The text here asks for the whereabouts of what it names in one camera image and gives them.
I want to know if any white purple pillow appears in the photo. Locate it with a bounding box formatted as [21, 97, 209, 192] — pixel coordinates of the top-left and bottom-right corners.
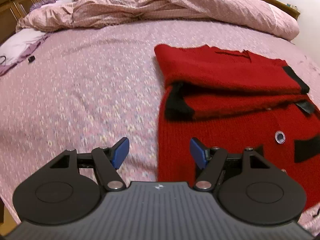
[0, 28, 50, 76]

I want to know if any small black object on bed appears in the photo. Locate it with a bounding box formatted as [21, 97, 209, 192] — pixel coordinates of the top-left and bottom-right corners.
[28, 55, 35, 63]

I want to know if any pink floral duvet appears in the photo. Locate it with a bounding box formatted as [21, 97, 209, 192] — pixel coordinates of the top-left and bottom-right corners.
[16, 0, 299, 41]

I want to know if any pink floral bed sheet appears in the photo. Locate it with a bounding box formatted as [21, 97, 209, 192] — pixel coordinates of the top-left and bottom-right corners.
[1, 20, 319, 239]

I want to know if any red knitted sweater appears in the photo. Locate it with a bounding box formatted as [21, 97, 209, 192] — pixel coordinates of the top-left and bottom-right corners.
[155, 44, 319, 208]

